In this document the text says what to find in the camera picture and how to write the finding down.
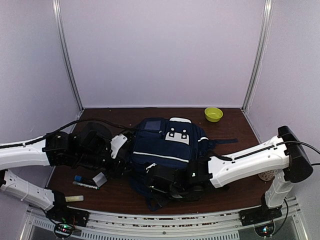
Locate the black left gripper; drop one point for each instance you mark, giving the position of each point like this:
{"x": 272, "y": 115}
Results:
{"x": 115, "y": 171}

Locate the left aluminium frame post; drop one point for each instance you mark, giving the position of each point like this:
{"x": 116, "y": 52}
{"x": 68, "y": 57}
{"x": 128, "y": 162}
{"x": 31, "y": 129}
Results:
{"x": 65, "y": 54}

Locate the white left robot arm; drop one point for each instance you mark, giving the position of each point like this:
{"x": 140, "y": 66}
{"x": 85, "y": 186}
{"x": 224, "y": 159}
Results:
{"x": 93, "y": 148}

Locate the aluminium frame post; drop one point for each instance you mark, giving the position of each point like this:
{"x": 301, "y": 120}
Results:
{"x": 261, "y": 47}
{"x": 65, "y": 54}

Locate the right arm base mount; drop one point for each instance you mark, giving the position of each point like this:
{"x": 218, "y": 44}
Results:
{"x": 259, "y": 214}

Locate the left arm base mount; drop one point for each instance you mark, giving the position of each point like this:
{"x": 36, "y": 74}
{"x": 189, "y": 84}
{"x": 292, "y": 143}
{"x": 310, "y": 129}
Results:
{"x": 60, "y": 212}

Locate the blue cap black marker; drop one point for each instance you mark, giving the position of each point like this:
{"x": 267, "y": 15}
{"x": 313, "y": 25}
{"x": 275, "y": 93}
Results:
{"x": 84, "y": 180}

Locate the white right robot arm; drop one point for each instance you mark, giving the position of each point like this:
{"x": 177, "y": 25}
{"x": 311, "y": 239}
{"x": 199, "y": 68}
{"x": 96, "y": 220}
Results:
{"x": 283, "y": 153}

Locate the white marker pen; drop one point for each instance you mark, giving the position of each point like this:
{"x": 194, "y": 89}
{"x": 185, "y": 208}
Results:
{"x": 85, "y": 185}

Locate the white power adapter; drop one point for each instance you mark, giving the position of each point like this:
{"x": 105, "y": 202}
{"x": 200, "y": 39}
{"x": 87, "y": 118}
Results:
{"x": 100, "y": 179}

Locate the front aluminium rail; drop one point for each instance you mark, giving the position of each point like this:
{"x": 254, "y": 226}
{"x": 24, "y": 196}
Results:
{"x": 221, "y": 225}

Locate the lime green bowl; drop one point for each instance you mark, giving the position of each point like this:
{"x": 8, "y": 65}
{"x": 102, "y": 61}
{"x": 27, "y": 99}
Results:
{"x": 213, "y": 114}

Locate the navy blue student backpack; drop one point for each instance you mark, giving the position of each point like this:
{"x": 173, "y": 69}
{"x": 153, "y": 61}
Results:
{"x": 174, "y": 142}

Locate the patterned mug orange inside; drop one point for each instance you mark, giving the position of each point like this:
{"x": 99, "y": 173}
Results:
{"x": 267, "y": 175}

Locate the pale yellow eraser stick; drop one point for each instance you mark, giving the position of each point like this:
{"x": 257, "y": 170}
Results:
{"x": 75, "y": 198}

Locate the right aluminium frame post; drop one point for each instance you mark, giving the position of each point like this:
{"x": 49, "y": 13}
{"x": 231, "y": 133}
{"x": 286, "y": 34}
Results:
{"x": 261, "y": 47}

